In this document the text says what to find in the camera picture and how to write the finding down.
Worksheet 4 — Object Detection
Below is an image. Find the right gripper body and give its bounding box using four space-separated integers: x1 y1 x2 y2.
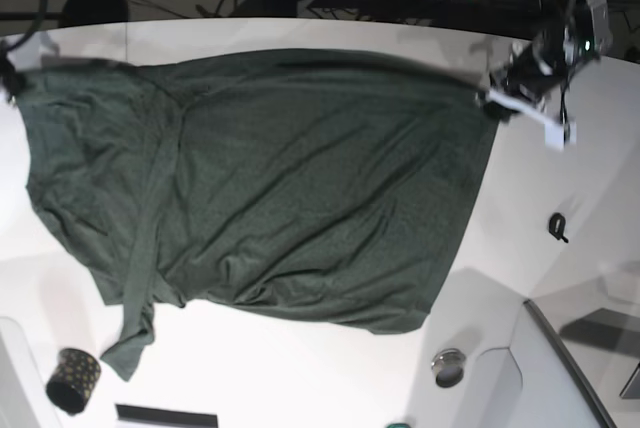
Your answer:
0 51 27 103

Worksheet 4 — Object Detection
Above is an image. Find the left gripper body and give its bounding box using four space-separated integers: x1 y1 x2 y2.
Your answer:
486 47 570 123

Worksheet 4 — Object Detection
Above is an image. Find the dark green t-shirt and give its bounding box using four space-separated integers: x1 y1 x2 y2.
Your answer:
16 49 497 379

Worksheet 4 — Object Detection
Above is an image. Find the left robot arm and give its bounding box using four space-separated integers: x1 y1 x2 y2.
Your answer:
476 0 635 135

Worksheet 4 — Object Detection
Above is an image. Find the black round stool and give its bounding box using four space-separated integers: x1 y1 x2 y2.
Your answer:
58 0 130 28

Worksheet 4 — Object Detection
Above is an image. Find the small black clip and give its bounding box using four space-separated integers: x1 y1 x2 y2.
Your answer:
547 212 569 243

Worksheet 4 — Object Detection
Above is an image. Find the black patterned cup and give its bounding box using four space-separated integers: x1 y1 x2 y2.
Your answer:
46 348 101 416

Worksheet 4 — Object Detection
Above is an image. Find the black white flat device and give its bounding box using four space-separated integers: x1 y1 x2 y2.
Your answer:
115 404 219 428

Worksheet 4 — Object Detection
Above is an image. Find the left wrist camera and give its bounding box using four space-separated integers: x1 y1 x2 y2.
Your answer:
544 121 577 151

